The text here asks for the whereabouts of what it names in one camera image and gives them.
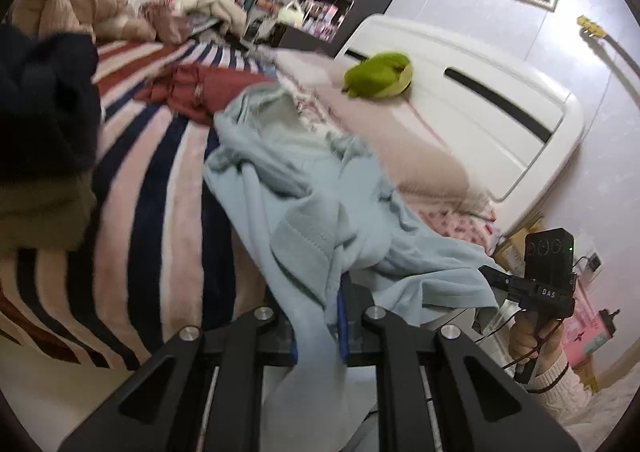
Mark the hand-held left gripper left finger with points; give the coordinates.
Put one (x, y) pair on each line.
(270, 347)

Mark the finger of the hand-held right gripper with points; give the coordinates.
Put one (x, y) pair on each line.
(512, 287)

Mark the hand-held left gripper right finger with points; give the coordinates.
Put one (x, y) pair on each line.
(343, 327)

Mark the light blue garment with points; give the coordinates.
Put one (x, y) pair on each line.
(320, 192)

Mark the person's right forearm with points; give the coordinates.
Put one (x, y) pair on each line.
(560, 394)

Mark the person's right hand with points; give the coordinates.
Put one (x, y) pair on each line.
(522, 337)

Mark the cardboard box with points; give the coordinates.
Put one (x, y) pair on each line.
(515, 247)

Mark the pink box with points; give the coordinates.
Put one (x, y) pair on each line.
(592, 337)

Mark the pink printed bed sheet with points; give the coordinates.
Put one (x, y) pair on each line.
(465, 227)

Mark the beige and white pillow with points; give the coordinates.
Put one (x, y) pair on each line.
(400, 142)
(305, 67)

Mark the striped blanket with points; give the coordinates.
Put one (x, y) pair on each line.
(150, 182)

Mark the white bed headboard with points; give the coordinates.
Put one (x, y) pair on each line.
(505, 62)

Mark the green plush toy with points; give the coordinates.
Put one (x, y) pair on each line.
(380, 75)

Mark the olive green cloth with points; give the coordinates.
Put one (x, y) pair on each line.
(45, 217)

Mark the dark red garment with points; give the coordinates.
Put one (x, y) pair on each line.
(220, 87)

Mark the dark desk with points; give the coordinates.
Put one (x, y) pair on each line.
(305, 40)

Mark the white handbag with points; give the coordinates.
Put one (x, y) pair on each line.
(290, 15)

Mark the navy dark cloth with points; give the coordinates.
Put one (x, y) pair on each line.
(45, 102)

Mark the pile of cream bedding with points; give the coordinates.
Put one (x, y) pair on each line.
(215, 5)

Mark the beige knitted quilt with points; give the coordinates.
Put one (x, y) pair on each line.
(75, 2)

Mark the wall socket with charger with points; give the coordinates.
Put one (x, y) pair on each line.
(592, 259)

